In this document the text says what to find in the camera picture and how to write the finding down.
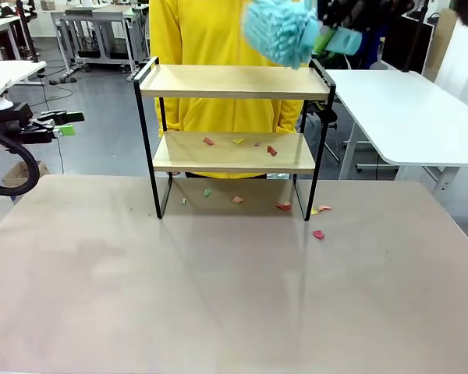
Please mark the yellow paper scrap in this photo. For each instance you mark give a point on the yellow paper scrap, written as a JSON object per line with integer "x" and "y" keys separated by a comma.
{"x": 314, "y": 211}
{"x": 238, "y": 140}

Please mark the person's right yellow-sleeved forearm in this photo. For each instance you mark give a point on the person's right yellow-sleeved forearm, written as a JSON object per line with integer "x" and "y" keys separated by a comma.
{"x": 173, "y": 115}

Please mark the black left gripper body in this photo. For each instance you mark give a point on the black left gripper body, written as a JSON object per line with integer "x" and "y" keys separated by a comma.
{"x": 21, "y": 124}

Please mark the blue hanging jacket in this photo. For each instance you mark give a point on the blue hanging jacket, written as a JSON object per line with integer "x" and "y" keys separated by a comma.
{"x": 374, "y": 50}

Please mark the white desk with grey edge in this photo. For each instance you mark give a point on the white desk with grey edge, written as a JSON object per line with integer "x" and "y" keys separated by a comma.
{"x": 8, "y": 72}

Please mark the black office chair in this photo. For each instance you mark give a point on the black office chair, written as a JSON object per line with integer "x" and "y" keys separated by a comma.
{"x": 323, "y": 115}

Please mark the two-tier wooden black-frame shelf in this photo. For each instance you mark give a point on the two-tier wooden black-frame shelf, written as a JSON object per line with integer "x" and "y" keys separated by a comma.
{"x": 234, "y": 85}

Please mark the person's left yellow-sleeved forearm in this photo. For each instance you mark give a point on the person's left yellow-sleeved forearm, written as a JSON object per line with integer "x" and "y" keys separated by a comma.
{"x": 288, "y": 115}

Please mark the black computer monitor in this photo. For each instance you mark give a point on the black computer monitor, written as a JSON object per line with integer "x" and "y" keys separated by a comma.
{"x": 407, "y": 43}

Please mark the person in yellow hoodie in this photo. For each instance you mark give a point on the person in yellow hoodie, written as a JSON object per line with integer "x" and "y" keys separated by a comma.
{"x": 203, "y": 35}

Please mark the teal chenille duster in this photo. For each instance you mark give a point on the teal chenille duster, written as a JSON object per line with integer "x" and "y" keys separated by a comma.
{"x": 281, "y": 31}

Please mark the white desk with clutter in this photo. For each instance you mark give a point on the white desk with clutter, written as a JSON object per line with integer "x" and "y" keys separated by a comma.
{"x": 2, "y": 23}

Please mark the grey metal-frame workbench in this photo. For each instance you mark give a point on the grey metal-frame workbench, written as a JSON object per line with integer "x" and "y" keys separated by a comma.
{"x": 97, "y": 17}

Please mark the black upright stand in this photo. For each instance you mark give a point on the black upright stand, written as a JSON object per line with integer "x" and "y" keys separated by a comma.
{"x": 415, "y": 39}

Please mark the brown cardboard sheet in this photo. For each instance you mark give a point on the brown cardboard sheet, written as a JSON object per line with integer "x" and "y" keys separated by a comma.
{"x": 440, "y": 43}

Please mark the cardboard box on floor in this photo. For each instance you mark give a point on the cardboard box on floor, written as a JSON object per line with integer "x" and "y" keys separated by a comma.
{"x": 21, "y": 173}

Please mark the left gripper black green finger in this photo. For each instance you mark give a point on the left gripper black green finger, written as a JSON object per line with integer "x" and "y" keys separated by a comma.
{"x": 64, "y": 131}
{"x": 62, "y": 117}

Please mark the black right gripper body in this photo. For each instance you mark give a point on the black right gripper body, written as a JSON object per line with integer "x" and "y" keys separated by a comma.
{"x": 347, "y": 13}

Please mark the black slanted pole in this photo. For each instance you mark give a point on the black slanted pole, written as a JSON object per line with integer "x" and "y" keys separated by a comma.
{"x": 28, "y": 35}

